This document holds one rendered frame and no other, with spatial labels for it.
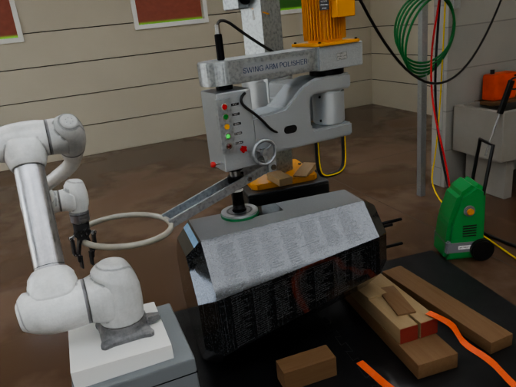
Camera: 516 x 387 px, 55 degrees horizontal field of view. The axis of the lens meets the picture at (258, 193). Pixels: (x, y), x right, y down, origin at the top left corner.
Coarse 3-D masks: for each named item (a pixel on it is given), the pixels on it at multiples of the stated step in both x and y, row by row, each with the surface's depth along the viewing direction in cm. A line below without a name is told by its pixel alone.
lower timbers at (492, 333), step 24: (408, 288) 325; (432, 288) 322; (360, 312) 312; (456, 312) 295; (384, 336) 285; (432, 336) 273; (480, 336) 272; (504, 336) 269; (408, 360) 262; (432, 360) 255; (456, 360) 260
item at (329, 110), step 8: (312, 96) 293; (320, 96) 286; (328, 96) 284; (336, 96) 285; (320, 104) 288; (328, 104) 286; (336, 104) 287; (344, 104) 293; (320, 112) 289; (328, 112) 288; (336, 112) 288; (344, 112) 294; (320, 120) 290; (328, 120) 289; (336, 120) 290; (344, 120) 294
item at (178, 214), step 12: (252, 168) 287; (264, 168) 278; (240, 180) 273; (252, 180) 277; (204, 192) 277; (216, 192) 269; (228, 192) 271; (180, 204) 272; (192, 204) 275; (204, 204) 266; (168, 216) 270; (180, 216) 261; (192, 216) 264
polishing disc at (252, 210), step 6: (246, 204) 292; (252, 204) 291; (222, 210) 286; (228, 210) 285; (246, 210) 282; (252, 210) 282; (222, 216) 281; (228, 216) 277; (234, 216) 276; (240, 216) 276; (246, 216) 275
